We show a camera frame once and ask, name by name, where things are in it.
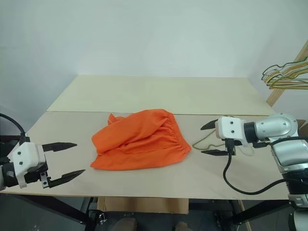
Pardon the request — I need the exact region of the orange cloth garment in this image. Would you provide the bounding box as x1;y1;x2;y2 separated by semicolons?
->
90;108;193;171

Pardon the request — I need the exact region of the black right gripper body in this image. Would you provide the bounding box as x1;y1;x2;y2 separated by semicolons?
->
224;138;244;155

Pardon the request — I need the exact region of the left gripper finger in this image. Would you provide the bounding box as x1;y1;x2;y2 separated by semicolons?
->
49;169;86;188
42;142;78;153

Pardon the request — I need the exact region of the brown cardboard box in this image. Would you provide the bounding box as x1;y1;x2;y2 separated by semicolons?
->
97;196;190;215

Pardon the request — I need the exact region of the black metal table frame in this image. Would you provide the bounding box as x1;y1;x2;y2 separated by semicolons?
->
0;194;297;231

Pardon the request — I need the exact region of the olive green wire hanger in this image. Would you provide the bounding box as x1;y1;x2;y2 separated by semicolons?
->
192;129;255;157

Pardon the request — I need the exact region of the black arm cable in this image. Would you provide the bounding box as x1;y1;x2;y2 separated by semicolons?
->
0;113;31;143
222;135;308;195

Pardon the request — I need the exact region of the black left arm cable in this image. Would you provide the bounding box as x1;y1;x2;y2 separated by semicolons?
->
0;113;31;143

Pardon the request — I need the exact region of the dark brown rounded shape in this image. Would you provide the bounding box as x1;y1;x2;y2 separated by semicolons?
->
112;217;138;231

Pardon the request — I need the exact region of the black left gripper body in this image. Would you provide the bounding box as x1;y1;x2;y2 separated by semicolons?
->
23;166;52;189

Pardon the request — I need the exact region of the wooden rack post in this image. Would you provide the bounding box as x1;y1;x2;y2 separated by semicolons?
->
266;39;308;107

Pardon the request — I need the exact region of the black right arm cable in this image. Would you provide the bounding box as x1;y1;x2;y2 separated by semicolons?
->
222;135;308;195

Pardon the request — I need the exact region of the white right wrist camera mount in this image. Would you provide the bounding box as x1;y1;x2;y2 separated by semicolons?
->
214;115;249;148

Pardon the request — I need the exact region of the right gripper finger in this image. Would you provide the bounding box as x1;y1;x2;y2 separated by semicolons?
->
200;149;228;157
200;120;218;131

